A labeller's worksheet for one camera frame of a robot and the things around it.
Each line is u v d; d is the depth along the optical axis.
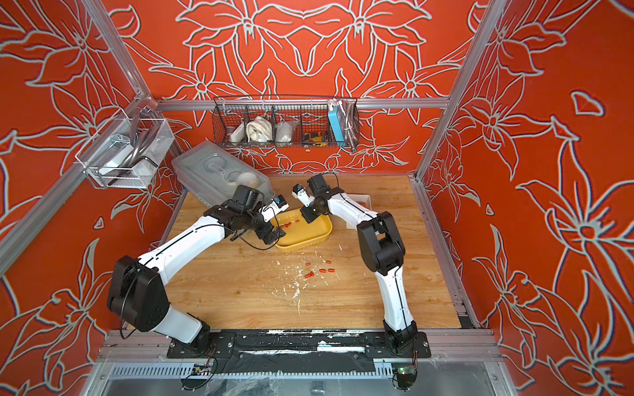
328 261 0.92
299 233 1.01
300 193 0.88
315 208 0.84
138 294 0.43
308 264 0.91
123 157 0.69
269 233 0.76
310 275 0.88
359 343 0.74
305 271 0.88
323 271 0.89
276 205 0.74
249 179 0.94
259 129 0.88
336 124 0.85
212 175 0.95
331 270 0.90
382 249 0.56
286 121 0.95
